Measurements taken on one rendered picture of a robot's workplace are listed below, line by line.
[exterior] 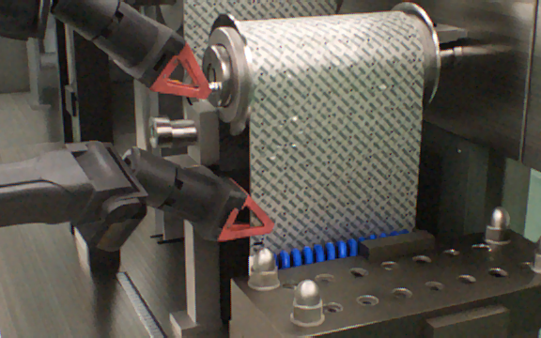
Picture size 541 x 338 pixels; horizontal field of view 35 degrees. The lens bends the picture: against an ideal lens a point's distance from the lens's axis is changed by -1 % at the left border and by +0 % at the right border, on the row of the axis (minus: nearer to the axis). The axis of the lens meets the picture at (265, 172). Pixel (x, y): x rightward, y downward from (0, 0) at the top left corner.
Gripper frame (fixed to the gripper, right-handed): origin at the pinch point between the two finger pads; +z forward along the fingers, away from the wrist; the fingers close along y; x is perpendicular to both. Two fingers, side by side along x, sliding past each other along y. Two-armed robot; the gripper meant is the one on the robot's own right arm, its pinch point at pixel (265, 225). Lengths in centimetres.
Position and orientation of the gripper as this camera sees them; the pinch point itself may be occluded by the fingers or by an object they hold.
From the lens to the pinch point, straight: 106.5
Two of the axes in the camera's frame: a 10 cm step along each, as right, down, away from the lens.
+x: 4.5, -8.9, -1.1
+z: 8.0, 3.5, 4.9
